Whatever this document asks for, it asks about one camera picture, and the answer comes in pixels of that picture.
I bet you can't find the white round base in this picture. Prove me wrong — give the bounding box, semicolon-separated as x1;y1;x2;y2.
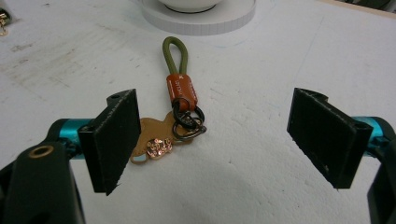
140;0;257;36

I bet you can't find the green cord keychain gold charm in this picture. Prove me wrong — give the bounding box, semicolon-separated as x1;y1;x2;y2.
130;35;207;165

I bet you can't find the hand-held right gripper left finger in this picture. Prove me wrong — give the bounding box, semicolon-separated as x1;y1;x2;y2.
46;88;142;197

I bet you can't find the small gold trinket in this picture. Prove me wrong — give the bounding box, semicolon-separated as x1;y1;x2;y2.
0;8;11;37

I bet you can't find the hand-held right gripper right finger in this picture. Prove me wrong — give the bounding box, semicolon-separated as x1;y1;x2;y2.
286;87;382;189

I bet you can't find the white bowl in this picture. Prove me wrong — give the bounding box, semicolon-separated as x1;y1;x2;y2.
157;0;223;14

